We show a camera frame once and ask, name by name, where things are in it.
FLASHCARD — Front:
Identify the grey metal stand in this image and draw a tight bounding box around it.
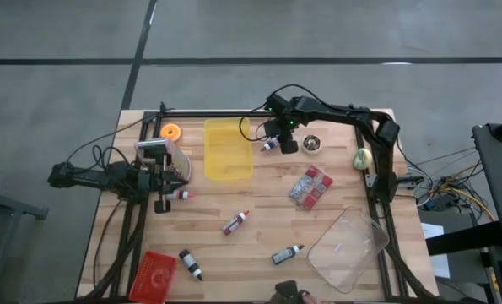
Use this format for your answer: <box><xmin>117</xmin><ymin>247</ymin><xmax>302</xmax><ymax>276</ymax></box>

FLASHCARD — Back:
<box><xmin>0</xmin><ymin>184</ymin><xmax>50</xmax><ymax>304</ymax></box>

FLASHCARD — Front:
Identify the grey metal bracket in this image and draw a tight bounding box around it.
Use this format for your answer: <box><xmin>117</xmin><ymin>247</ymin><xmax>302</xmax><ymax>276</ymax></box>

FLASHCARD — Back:
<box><xmin>364</xmin><ymin>172</ymin><xmax>381</xmax><ymax>190</ymax></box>

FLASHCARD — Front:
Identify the grey cart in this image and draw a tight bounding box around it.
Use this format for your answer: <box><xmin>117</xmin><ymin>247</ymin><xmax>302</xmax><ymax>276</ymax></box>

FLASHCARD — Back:
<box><xmin>472</xmin><ymin>112</ymin><xmax>502</xmax><ymax>254</ymax></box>

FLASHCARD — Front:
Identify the yellow plastic bin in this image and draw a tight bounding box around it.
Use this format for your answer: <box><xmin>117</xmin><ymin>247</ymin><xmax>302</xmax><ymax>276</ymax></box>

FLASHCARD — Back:
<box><xmin>202</xmin><ymin>117</ymin><xmax>255</xmax><ymax>182</ymax></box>

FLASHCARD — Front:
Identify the pink red squeeze bottle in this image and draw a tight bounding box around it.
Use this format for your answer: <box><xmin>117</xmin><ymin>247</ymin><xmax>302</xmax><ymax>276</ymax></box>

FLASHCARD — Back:
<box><xmin>165</xmin><ymin>190</ymin><xmax>197</xmax><ymax>201</ymax></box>

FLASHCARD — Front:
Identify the black squeeze bottle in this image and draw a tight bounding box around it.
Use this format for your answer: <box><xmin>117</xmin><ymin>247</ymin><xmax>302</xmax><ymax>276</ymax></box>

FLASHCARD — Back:
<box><xmin>178</xmin><ymin>248</ymin><xmax>204</xmax><ymax>282</ymax></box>
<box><xmin>271</xmin><ymin>243</ymin><xmax>305</xmax><ymax>266</ymax></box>

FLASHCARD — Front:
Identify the person's hand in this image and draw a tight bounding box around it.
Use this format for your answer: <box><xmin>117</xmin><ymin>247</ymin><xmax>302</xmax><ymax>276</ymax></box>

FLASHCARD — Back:
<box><xmin>273</xmin><ymin>280</ymin><xmax>319</xmax><ymax>304</ymax></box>

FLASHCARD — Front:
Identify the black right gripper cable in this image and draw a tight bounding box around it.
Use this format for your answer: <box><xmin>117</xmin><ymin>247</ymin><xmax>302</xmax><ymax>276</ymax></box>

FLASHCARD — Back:
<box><xmin>238</xmin><ymin>83</ymin><xmax>326</xmax><ymax>143</ymax></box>

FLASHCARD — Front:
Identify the orange toy donut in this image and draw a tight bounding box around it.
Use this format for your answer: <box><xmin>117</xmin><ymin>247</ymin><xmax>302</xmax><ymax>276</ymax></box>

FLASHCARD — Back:
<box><xmin>159</xmin><ymin>122</ymin><xmax>183</xmax><ymax>143</ymax></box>

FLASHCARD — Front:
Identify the metal box grater pink trim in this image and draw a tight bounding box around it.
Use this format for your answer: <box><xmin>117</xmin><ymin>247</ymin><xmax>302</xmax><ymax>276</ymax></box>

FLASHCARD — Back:
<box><xmin>134</xmin><ymin>137</ymin><xmax>193</xmax><ymax>182</ymax></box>

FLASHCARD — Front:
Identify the clear plastic container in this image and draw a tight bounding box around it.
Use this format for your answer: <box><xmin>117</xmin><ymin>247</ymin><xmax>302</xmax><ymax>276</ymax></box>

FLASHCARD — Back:
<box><xmin>305</xmin><ymin>205</ymin><xmax>391</xmax><ymax>295</ymax></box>

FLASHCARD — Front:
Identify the floor cable bundle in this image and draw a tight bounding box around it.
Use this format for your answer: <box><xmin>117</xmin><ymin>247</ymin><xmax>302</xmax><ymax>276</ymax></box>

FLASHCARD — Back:
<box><xmin>402</xmin><ymin>145</ymin><xmax>499</xmax><ymax>223</ymax></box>

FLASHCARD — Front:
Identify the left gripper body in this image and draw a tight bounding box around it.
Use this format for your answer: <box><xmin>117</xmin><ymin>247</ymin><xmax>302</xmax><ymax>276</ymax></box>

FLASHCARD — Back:
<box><xmin>137</xmin><ymin>152</ymin><xmax>168</xmax><ymax>202</ymax></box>

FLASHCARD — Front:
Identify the dark red squeeze bottle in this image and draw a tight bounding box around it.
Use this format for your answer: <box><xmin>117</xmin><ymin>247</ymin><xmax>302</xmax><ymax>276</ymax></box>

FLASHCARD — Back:
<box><xmin>221</xmin><ymin>209</ymin><xmax>251</xmax><ymax>236</ymax></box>

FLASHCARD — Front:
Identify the purple squeeze bottle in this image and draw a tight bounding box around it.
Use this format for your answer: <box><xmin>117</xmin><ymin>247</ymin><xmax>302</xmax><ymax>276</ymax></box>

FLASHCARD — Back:
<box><xmin>260</xmin><ymin>137</ymin><xmax>280</xmax><ymax>153</ymax></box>

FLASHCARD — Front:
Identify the red flat box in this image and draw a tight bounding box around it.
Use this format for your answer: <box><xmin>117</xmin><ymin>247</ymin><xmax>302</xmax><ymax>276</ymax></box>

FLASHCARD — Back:
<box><xmin>127</xmin><ymin>250</ymin><xmax>178</xmax><ymax>304</ymax></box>

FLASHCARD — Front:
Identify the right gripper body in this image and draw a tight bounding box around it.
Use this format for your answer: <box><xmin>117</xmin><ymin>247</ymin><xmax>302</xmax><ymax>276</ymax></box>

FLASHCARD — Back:
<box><xmin>280</xmin><ymin>97</ymin><xmax>315</xmax><ymax>132</ymax></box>

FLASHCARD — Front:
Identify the white paper sheet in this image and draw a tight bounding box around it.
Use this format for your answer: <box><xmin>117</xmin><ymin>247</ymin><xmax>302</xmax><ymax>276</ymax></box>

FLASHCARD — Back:
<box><xmin>420</xmin><ymin>222</ymin><xmax>451</xmax><ymax>280</ymax></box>

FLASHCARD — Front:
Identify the black metal beam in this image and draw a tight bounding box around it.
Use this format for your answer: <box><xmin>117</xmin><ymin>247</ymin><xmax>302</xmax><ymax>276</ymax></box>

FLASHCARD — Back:
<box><xmin>425</xmin><ymin>220</ymin><xmax>502</xmax><ymax>258</ymax></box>

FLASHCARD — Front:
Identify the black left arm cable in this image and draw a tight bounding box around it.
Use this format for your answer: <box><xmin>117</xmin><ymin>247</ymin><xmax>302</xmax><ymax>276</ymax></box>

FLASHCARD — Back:
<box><xmin>64</xmin><ymin>107</ymin><xmax>175</xmax><ymax>170</ymax></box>

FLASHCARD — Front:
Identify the black aluminium table frame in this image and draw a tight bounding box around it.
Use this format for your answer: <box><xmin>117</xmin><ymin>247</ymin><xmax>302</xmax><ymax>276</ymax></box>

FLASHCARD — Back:
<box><xmin>81</xmin><ymin>108</ymin><xmax>440</xmax><ymax>304</ymax></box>

